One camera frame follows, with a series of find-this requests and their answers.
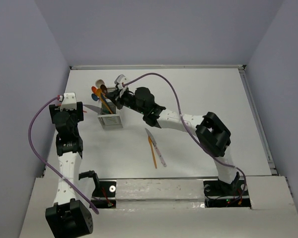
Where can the orange plastic knife front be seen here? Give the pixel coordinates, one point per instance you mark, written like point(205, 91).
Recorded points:
point(152, 152)

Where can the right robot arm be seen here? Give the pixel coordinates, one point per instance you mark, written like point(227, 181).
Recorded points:
point(209, 130)

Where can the white two-compartment utensil caddy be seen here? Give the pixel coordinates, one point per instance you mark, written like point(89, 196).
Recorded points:
point(113, 120)

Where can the steel knife pink handle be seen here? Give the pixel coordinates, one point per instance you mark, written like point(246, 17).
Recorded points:
point(156, 148)

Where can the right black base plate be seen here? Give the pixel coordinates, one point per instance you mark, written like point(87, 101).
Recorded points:
point(217, 197)

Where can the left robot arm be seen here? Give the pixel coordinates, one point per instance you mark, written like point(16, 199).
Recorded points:
point(69, 217)

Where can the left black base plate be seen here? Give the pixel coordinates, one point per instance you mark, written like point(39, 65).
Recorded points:
point(104, 197)

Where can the white foam front board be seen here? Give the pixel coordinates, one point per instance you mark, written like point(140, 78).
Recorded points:
point(272, 214)

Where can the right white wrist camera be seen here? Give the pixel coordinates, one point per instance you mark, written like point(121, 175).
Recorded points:
point(120, 80)

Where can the blue plastic spoon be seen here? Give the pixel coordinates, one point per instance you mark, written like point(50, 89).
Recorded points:
point(95, 97)

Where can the aluminium rail back edge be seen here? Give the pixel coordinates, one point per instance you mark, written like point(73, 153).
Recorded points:
point(155, 66)

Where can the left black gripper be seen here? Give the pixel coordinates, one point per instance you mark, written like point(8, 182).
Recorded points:
point(77, 113)

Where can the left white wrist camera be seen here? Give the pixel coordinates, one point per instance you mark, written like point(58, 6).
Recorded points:
point(68, 102)

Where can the red-orange plastic spoon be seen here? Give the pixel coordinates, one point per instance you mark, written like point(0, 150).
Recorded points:
point(94, 89)

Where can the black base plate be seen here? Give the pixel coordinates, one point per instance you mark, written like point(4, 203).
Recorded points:
point(217, 197)
point(104, 197)

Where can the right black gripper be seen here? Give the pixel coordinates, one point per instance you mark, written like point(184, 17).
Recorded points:
point(115, 95)

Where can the dark brown wooden spoon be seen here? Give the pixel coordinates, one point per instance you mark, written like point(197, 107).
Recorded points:
point(104, 89)

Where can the aluminium rail right edge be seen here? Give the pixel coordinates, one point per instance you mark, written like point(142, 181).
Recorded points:
point(258, 121)

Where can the orange plastic knife long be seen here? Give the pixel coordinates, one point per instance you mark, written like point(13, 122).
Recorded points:
point(104, 102)

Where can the beige wooden spoon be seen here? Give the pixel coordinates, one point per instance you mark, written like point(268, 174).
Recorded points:
point(99, 82)

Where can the aluminium rail edge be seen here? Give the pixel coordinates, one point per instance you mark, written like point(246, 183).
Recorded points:
point(155, 66)
point(258, 121)

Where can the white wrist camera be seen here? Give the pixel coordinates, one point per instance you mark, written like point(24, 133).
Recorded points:
point(120, 80)
point(68, 102)

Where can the steel knife green handle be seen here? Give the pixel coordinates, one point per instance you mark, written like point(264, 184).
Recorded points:
point(93, 108)

